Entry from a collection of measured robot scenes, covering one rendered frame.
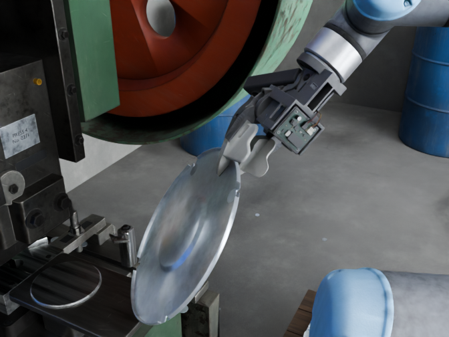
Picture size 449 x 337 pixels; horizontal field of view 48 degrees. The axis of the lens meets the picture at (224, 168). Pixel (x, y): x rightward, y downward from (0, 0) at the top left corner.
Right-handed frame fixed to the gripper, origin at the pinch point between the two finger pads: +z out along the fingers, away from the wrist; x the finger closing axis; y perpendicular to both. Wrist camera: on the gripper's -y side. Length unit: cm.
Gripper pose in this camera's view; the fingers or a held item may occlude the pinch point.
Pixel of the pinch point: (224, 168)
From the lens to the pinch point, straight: 74.6
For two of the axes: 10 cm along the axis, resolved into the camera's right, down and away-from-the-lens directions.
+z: -6.5, 7.5, 0.9
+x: 6.5, 5.0, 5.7
